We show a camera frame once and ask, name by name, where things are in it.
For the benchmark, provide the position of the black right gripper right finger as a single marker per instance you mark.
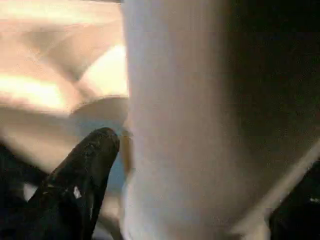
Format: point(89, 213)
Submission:
point(297, 210)

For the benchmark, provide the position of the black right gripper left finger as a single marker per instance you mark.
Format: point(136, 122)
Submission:
point(75, 187)

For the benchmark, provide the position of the white plastic table leg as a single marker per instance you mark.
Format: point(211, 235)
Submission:
point(175, 112)

